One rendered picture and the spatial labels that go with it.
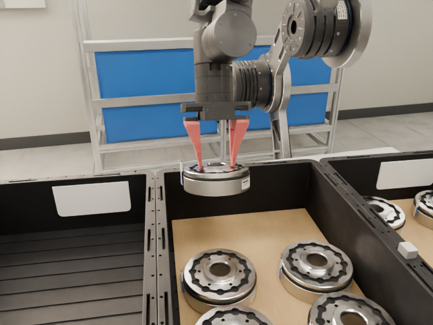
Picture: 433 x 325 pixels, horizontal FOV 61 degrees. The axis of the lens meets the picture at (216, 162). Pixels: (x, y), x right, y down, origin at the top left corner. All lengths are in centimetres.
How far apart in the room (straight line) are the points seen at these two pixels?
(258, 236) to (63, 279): 32
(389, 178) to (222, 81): 41
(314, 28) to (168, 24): 231
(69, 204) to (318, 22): 64
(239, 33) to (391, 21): 350
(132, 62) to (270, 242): 177
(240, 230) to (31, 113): 280
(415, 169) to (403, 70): 338
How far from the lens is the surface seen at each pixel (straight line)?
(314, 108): 267
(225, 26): 48
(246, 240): 64
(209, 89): 53
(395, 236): 54
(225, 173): 52
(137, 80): 228
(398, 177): 80
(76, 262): 64
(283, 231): 67
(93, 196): 67
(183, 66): 229
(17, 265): 67
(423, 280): 48
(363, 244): 56
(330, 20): 91
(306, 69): 256
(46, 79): 322
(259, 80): 135
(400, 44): 407
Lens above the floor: 122
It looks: 26 degrees down
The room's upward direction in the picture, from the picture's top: straight up
